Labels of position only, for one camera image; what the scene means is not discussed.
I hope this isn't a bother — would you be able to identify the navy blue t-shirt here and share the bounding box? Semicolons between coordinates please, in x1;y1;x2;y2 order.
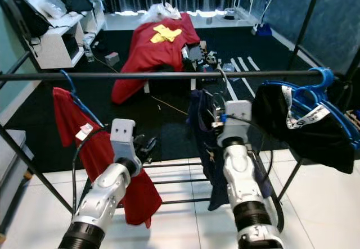
188;89;276;211

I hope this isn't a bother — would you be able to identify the blue plastic clothes hanger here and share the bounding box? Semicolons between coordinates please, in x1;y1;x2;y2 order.
262;66;360;148
59;69;105;129

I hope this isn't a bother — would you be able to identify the black metal clothes rack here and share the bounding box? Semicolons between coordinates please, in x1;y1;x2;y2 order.
0;0;360;233

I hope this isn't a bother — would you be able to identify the red t-shirt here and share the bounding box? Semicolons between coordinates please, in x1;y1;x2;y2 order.
52;87;163;227

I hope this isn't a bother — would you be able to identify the black floor carpet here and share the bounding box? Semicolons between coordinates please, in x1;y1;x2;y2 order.
6;13;360;165

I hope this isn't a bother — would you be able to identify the red flag covered table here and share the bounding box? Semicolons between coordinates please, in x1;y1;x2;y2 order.
111;13;203;105

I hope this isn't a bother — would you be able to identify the small grey box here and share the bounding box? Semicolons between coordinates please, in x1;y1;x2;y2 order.
105;51;120;66

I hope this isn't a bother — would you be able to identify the black garment with white label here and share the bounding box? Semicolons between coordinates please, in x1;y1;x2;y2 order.
252;82;358;174

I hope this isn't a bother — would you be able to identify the mop with blue head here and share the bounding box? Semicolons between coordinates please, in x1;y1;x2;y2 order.
252;0;282;37

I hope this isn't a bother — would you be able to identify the small clear plastic bottle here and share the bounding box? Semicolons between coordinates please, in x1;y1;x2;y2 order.
84;35;95;61

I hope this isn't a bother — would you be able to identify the crumpled white plastic bag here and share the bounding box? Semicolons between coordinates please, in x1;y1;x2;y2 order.
141;3;183;24

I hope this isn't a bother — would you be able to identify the white shelf unit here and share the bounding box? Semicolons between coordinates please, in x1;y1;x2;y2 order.
28;0;107;70

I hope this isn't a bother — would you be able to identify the clear plastic bag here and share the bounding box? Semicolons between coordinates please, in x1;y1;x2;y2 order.
42;0;68;19

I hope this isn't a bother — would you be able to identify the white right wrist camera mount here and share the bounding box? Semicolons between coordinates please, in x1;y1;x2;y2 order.
217;100;253;146

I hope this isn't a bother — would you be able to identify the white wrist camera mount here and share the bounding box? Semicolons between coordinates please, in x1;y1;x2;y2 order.
110;118;137;161
217;100;253;146

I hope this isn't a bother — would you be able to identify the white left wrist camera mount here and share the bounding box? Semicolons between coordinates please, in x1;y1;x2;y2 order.
110;118;137;161

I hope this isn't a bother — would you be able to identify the black machine with cables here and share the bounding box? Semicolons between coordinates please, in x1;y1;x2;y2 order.
183;38;223;81

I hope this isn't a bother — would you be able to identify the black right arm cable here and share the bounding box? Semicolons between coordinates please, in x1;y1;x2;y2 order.
222;114;285;233

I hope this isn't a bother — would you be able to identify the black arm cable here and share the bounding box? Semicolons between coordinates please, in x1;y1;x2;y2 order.
70;126;110;213
222;114;285;233

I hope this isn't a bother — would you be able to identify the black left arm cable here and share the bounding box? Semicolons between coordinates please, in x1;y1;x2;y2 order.
70;126;110;213

